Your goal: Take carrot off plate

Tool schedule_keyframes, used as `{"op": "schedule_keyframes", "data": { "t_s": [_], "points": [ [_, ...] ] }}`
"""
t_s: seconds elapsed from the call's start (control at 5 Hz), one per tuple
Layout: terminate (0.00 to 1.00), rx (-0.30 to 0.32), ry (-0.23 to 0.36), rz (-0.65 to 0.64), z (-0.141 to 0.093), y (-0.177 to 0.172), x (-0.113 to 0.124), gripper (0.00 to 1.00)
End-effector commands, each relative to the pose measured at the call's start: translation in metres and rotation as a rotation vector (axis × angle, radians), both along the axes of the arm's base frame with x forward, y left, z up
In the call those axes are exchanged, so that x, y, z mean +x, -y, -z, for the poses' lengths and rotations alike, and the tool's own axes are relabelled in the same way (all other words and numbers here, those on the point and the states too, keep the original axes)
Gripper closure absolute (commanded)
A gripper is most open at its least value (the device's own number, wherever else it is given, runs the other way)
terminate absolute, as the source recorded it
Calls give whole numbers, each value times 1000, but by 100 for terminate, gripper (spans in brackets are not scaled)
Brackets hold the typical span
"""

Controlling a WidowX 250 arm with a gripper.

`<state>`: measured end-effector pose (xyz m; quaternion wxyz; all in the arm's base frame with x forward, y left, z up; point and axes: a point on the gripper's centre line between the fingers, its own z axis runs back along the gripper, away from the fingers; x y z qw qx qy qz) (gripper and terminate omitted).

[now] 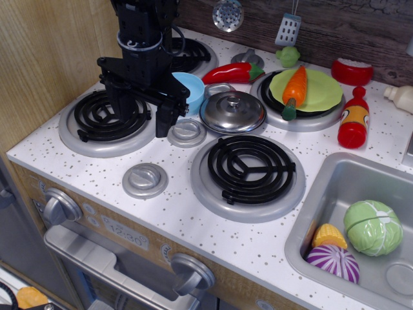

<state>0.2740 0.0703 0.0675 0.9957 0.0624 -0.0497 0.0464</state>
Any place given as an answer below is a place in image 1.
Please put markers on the silver stovetop knob middle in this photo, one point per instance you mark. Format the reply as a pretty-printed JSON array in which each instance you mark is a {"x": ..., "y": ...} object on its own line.
[{"x": 187, "y": 133}]

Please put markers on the red toy chili pepper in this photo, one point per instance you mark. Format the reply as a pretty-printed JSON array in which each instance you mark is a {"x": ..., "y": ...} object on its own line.
[{"x": 240, "y": 72}]

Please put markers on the grey toy spatula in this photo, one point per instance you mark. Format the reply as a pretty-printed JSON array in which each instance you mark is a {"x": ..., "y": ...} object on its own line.
[{"x": 289, "y": 28}]

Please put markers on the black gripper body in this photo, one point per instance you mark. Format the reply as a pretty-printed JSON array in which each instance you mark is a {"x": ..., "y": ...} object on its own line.
[{"x": 146, "y": 67}]

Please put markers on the silver stovetop knob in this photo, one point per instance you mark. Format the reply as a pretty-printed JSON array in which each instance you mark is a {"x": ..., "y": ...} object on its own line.
[
  {"x": 249, "y": 56},
  {"x": 145, "y": 181},
  {"x": 187, "y": 133}
]

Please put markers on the purple toy onion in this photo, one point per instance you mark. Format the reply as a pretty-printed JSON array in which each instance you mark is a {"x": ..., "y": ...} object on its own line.
[{"x": 335, "y": 260}]

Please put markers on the orange toy carrot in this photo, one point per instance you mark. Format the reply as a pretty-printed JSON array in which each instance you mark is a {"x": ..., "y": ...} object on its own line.
[{"x": 294, "y": 93}]

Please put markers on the silver sink basin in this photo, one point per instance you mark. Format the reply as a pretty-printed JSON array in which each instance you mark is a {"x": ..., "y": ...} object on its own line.
[{"x": 344, "y": 179}]

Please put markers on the silver pot lid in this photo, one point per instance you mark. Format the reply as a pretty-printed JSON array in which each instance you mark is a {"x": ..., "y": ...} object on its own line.
[{"x": 232, "y": 112}]

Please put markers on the green toy broccoli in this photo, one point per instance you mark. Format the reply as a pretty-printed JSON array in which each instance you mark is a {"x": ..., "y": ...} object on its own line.
[{"x": 288, "y": 56}]

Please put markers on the red ketchup bottle toy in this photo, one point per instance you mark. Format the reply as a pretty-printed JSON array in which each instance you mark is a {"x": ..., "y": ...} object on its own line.
[{"x": 352, "y": 133}]

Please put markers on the silver slotted ladle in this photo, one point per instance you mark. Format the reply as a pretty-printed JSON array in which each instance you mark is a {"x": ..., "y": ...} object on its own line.
[{"x": 228, "y": 15}]

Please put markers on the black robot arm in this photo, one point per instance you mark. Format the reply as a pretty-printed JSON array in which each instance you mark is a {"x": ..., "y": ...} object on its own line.
[{"x": 144, "y": 19}]

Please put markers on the back left stove burner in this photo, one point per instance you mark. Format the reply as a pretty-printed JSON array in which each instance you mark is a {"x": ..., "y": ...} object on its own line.
[{"x": 195, "y": 58}]

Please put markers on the orange object on floor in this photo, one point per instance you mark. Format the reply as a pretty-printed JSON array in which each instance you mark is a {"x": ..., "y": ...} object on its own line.
[{"x": 28, "y": 297}]

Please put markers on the right oven dial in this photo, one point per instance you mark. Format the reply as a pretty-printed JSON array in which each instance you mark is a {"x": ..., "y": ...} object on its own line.
[{"x": 191, "y": 274}]

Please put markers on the green plastic plate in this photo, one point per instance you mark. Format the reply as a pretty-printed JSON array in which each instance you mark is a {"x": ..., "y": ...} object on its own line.
[{"x": 323, "y": 91}]

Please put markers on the silver stovetop knob back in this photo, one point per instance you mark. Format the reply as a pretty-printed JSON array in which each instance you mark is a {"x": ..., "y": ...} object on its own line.
[{"x": 249, "y": 56}]

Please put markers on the light blue plastic cup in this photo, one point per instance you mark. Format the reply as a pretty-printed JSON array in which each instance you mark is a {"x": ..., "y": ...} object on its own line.
[{"x": 196, "y": 88}]

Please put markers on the back right stove burner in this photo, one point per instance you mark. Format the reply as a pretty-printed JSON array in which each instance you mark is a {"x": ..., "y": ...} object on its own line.
[{"x": 304, "y": 122}]

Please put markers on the silver stovetop knob front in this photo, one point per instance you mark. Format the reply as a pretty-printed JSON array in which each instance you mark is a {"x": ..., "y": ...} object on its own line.
[{"x": 145, "y": 181}]

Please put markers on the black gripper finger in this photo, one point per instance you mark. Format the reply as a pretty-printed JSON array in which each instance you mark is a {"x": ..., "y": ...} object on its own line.
[
  {"x": 122, "y": 102},
  {"x": 166, "y": 117}
]

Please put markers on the yellow toy corn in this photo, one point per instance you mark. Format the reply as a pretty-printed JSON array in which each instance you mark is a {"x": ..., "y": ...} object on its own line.
[{"x": 327, "y": 234}]

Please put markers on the red toy cheese wheel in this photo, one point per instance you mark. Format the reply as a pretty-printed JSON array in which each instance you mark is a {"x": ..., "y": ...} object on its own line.
[{"x": 351, "y": 73}]

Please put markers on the green toy cabbage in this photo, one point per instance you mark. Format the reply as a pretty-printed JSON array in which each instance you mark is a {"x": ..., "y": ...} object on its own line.
[{"x": 373, "y": 228}]

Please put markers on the oven clock display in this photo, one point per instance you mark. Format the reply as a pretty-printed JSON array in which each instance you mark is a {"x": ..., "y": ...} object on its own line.
[{"x": 128, "y": 234}]

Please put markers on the oven dial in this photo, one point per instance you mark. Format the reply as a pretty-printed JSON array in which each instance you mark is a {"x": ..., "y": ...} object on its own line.
[
  {"x": 191, "y": 274},
  {"x": 60, "y": 207}
]

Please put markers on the front right stove burner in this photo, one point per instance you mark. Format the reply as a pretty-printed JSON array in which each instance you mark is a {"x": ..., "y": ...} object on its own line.
[{"x": 247, "y": 179}]

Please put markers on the left oven dial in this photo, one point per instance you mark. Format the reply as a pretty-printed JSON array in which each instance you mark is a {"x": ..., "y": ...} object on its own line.
[{"x": 60, "y": 207}]

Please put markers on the silver oven door handle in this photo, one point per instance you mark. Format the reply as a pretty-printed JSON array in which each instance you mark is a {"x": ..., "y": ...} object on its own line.
[{"x": 100, "y": 264}]

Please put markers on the stove burner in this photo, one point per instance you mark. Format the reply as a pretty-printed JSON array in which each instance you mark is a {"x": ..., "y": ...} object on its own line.
[
  {"x": 304, "y": 122},
  {"x": 89, "y": 126},
  {"x": 195, "y": 58},
  {"x": 247, "y": 179}
]

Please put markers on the cream toy bottle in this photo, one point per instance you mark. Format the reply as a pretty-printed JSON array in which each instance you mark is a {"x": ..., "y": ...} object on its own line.
[{"x": 402, "y": 97}]

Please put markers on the front left stove burner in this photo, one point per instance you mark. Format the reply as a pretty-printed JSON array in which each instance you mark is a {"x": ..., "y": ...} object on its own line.
[{"x": 89, "y": 126}]

